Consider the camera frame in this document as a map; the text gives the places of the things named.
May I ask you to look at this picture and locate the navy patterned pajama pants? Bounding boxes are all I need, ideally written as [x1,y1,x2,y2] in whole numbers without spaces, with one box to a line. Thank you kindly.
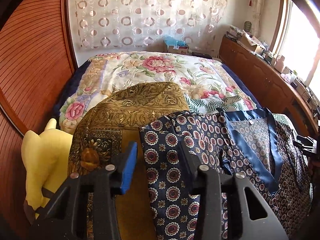
[140,111,225,239]

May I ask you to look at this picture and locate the navy patterned pajama top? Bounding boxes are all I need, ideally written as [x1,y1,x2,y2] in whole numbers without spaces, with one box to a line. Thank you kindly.
[193,108,311,237]

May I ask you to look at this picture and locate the yellow plush toy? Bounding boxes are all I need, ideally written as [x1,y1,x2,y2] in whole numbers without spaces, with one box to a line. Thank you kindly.
[21,118,73,223]

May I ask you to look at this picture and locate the long wooden sideboard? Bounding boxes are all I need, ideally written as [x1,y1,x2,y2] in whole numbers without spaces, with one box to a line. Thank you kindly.
[219,36,318,138]

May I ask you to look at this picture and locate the pink bottle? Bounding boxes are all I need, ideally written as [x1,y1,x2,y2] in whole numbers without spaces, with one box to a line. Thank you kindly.
[274,55,285,73]

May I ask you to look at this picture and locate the golden patterned folded cloth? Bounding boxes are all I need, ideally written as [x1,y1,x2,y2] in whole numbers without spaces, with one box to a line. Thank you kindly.
[68,82,189,239]

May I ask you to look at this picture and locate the palm leaf print sheet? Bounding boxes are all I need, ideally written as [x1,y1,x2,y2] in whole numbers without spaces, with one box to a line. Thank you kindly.
[185,95,291,125]

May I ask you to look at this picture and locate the open cardboard box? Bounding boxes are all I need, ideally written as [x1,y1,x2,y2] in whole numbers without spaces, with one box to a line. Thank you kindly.
[238,31,265,55]

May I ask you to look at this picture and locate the floral quilt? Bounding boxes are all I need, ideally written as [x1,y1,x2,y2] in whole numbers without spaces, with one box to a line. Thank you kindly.
[59,51,257,134]

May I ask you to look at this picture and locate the wooden slatted wardrobe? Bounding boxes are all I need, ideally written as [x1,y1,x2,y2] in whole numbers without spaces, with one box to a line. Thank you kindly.
[1,0,76,239]

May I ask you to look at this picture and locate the circle patterned sheer curtain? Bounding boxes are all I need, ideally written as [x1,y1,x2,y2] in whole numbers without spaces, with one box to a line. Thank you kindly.
[69,0,227,52]

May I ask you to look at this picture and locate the window with wooden frame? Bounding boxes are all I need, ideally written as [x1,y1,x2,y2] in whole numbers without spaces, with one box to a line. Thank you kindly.
[274,0,319,97]

